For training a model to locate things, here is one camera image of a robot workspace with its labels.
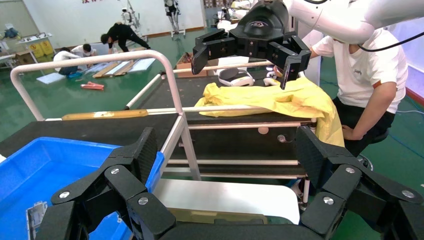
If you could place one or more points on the white tube railing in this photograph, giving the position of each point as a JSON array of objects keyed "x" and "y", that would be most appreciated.
[{"x": 82, "y": 60}]

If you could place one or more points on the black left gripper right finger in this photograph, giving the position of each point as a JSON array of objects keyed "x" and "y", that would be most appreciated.
[{"x": 344, "y": 185}]

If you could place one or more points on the white floor board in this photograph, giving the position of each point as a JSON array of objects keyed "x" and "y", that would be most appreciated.
[{"x": 49, "y": 78}]

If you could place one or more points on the wooden floor plank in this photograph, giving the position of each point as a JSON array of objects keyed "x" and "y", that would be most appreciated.
[{"x": 106, "y": 69}]

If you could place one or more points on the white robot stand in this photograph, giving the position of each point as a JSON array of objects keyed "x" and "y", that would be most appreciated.
[{"x": 130, "y": 18}]

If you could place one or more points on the yellow warning sign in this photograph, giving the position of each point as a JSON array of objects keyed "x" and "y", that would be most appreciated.
[
  {"x": 37, "y": 51},
  {"x": 47, "y": 48}
]

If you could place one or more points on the person in black clothes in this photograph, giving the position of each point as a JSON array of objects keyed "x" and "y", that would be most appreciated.
[{"x": 122, "y": 33}]

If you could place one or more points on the crouching person white shirt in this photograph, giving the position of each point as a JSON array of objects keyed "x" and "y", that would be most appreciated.
[
  {"x": 64, "y": 58},
  {"x": 84, "y": 50}
]

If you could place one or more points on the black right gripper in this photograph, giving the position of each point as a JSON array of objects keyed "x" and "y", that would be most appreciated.
[{"x": 261, "y": 30}]

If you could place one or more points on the white floor panel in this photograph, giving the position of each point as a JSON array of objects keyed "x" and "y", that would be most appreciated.
[{"x": 142, "y": 64}]

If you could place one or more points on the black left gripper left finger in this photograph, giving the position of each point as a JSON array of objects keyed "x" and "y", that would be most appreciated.
[{"x": 119, "y": 185}]

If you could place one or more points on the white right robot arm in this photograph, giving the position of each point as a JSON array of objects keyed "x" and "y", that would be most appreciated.
[{"x": 348, "y": 20}]

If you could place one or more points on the black cart white tubes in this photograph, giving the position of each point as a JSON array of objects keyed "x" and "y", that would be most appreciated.
[{"x": 172, "y": 96}]

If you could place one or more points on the white vr headset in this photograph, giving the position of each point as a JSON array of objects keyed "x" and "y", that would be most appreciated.
[{"x": 236, "y": 79}]

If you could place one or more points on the wooden edge strip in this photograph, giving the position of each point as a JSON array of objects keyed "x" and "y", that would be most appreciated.
[{"x": 106, "y": 114}]

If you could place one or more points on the slotted silver metal part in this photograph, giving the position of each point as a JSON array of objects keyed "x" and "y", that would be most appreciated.
[{"x": 35, "y": 218}]

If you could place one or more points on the small white device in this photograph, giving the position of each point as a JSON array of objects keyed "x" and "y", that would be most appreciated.
[{"x": 271, "y": 80}]

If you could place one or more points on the humanoid robot on stand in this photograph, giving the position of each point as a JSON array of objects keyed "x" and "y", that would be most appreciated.
[{"x": 172, "y": 13}]

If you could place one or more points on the yellow cloth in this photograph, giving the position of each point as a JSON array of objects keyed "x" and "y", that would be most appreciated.
[{"x": 281, "y": 99}]

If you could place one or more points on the red tool on floor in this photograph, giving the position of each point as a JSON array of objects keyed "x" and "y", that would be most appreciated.
[{"x": 92, "y": 86}]

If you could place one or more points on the person in white t-shirt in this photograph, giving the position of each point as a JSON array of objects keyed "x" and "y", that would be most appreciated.
[{"x": 364, "y": 76}]

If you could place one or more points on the brown cardboard box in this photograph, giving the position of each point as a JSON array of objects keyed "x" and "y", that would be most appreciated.
[{"x": 185, "y": 73}]

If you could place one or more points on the blue plastic bin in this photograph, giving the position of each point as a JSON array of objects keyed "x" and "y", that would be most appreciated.
[{"x": 33, "y": 172}]

